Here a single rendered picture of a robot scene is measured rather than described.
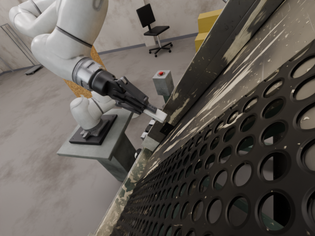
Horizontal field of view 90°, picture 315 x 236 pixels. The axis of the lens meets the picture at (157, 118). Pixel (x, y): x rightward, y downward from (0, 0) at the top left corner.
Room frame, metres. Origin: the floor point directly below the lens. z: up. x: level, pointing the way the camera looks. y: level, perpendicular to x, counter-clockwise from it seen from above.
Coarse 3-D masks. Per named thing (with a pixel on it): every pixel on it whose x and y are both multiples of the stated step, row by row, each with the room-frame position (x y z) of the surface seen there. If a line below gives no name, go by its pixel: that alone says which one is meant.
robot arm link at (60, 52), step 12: (48, 36) 0.55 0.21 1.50; (60, 36) 0.51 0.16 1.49; (72, 36) 0.51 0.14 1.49; (36, 48) 0.53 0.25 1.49; (48, 48) 0.51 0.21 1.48; (60, 48) 0.50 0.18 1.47; (72, 48) 0.50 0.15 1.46; (84, 48) 0.52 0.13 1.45; (48, 60) 0.50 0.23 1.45; (60, 60) 0.49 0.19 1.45; (72, 60) 0.49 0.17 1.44; (60, 72) 0.49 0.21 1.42; (72, 72) 0.47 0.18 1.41
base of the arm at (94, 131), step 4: (100, 120) 1.02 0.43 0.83; (104, 120) 1.05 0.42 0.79; (108, 120) 1.05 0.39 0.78; (100, 124) 0.99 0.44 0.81; (104, 124) 1.01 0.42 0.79; (92, 128) 0.96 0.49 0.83; (96, 128) 0.96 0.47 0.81; (100, 128) 0.97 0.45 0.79; (84, 132) 0.97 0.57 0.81; (88, 132) 0.95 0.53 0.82; (92, 132) 0.95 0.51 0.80; (96, 132) 0.94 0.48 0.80; (84, 136) 0.92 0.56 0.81; (88, 136) 0.94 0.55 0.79; (96, 136) 0.91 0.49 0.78
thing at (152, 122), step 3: (153, 120) 0.86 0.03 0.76; (150, 123) 0.85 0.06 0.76; (153, 123) 0.83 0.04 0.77; (147, 126) 0.83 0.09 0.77; (150, 126) 0.81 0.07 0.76; (147, 129) 0.80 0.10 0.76; (144, 132) 0.78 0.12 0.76; (147, 132) 0.79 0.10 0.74; (144, 135) 0.75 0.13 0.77; (141, 138) 0.78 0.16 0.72; (144, 138) 0.73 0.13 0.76; (138, 150) 0.63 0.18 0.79; (135, 153) 0.65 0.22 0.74; (138, 153) 0.61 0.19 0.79; (135, 156) 0.62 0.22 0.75
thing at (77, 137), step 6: (114, 114) 1.11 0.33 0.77; (114, 120) 1.05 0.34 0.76; (108, 126) 0.98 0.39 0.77; (78, 132) 1.05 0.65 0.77; (102, 132) 0.94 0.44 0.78; (72, 138) 1.00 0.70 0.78; (78, 138) 0.97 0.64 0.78; (90, 138) 0.92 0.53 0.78; (96, 138) 0.89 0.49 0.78; (102, 138) 0.87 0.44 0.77; (90, 144) 0.88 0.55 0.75; (96, 144) 0.85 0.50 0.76
